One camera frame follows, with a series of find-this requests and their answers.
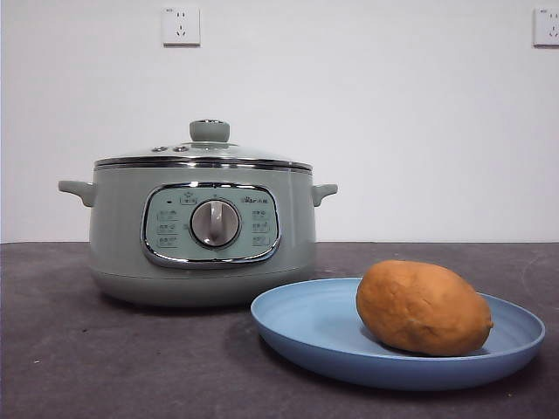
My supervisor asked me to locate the glass lid with green knob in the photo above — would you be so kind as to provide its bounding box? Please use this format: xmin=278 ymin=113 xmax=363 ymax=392
xmin=93 ymin=118 xmax=314 ymax=171

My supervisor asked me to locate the brown potato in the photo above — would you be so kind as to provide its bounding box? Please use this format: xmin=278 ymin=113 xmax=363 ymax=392
xmin=355 ymin=259 xmax=495 ymax=354

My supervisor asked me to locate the blue round plate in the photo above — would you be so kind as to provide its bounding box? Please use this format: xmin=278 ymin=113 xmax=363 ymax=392
xmin=250 ymin=277 xmax=547 ymax=391

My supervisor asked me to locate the pale green electric steamer pot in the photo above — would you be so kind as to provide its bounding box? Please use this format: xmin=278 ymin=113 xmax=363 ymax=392
xmin=57 ymin=168 xmax=340 ymax=308

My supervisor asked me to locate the white wall socket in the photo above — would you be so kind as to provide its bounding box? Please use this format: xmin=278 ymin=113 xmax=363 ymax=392
xmin=532 ymin=7 xmax=559 ymax=48
xmin=162 ymin=6 xmax=202 ymax=47

